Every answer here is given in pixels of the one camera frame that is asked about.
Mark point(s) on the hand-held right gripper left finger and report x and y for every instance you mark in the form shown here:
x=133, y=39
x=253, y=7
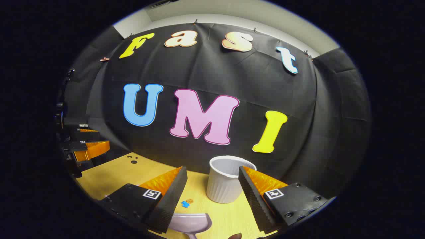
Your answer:
x=172, y=196

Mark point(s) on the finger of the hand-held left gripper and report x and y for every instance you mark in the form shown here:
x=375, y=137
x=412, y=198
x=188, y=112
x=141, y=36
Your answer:
x=87, y=135
x=94, y=149

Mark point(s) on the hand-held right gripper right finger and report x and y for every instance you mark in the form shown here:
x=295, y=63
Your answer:
x=254, y=199

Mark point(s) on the blue paper ball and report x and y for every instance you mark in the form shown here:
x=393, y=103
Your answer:
x=185, y=204

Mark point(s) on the pale purple dustpan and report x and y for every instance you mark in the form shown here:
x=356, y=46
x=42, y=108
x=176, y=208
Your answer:
x=191, y=222

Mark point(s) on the white ribbed garbage bin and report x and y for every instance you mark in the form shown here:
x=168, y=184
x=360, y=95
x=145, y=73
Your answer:
x=222, y=186

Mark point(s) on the wooden desktop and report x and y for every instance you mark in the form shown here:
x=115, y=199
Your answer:
x=113, y=176

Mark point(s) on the black backdrop cloth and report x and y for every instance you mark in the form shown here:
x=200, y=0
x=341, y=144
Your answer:
x=232, y=73

